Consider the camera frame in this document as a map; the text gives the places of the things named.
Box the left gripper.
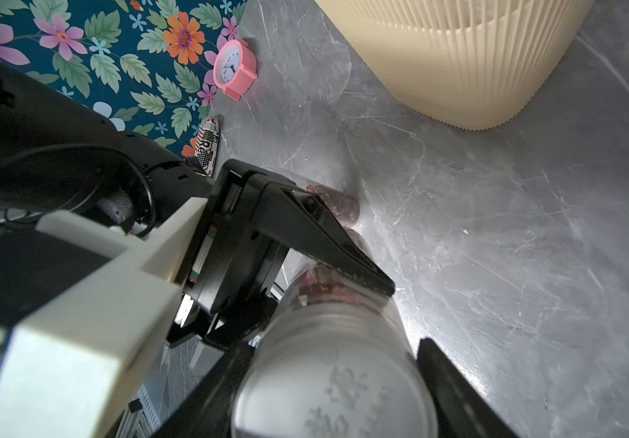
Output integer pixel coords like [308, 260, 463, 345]
[166, 159, 395, 350]

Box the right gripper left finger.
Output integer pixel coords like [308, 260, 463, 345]
[153, 344, 254, 438]

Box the white jar lid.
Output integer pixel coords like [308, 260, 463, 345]
[230, 331, 439, 437]

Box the clear jar with flower tea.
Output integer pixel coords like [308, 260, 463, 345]
[266, 255, 413, 357]

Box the open clear jar with tea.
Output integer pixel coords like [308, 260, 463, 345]
[306, 182, 360, 228]

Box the pink alarm clock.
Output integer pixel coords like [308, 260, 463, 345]
[213, 39, 258, 101]

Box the cream ribbed trash bin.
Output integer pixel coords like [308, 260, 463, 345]
[318, 0, 593, 131]

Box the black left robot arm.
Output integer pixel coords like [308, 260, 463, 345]
[0, 62, 395, 347]

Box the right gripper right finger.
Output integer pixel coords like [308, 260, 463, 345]
[416, 338, 518, 438]

